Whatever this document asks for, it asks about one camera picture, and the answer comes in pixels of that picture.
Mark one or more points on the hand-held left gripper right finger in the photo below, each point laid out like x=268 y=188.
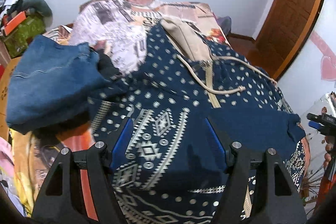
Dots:
x=215 y=138

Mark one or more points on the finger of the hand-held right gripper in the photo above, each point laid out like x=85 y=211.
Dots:
x=315 y=121

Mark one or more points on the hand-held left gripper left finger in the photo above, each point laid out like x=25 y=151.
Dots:
x=122 y=138

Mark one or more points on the navy patterned hoodie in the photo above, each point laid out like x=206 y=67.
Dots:
x=168 y=92

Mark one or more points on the blue denim jeans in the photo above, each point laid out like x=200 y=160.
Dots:
x=52 y=82

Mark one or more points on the black cloth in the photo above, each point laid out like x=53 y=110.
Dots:
x=107 y=65

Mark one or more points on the yellow blanket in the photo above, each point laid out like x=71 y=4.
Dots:
x=22 y=166

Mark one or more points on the brown wooden door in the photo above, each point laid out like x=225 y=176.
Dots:
x=291 y=16

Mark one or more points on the white newspaper print cloth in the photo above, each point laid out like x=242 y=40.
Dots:
x=118 y=29

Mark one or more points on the printed bed sheet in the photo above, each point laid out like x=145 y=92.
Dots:
x=194 y=14

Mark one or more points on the green patterned box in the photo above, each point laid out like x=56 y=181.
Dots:
x=22 y=32

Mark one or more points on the dark green cloth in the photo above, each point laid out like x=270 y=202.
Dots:
x=39 y=5

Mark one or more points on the orange flat box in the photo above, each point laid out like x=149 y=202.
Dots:
x=16 y=20

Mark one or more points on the pink heart wall sticker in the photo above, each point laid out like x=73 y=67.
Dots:
x=328 y=61

